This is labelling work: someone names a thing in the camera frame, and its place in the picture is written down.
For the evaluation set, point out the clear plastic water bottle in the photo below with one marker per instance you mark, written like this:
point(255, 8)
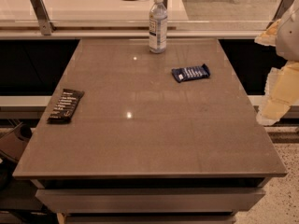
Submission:
point(157, 27)

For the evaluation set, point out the left metal rail bracket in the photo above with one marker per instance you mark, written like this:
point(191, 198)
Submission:
point(45, 26)

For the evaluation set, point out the right metal rail bracket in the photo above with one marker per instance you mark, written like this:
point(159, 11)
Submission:
point(283, 6)

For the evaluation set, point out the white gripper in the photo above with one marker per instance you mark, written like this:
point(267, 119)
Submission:
point(289, 36)

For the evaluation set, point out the blue rxbar blueberry wrapper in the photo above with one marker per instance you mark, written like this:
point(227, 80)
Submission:
point(190, 73)

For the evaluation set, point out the black rxbar chocolate wrapper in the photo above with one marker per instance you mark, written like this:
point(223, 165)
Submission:
point(65, 107)

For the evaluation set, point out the grey drawer front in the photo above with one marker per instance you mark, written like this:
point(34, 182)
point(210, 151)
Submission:
point(102, 201)

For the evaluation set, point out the metal rail bracket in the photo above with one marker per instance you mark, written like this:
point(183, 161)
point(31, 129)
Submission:
point(283, 6)
point(45, 26)

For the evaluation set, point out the dark object at left floor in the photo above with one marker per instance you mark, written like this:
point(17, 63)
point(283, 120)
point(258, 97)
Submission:
point(13, 143)

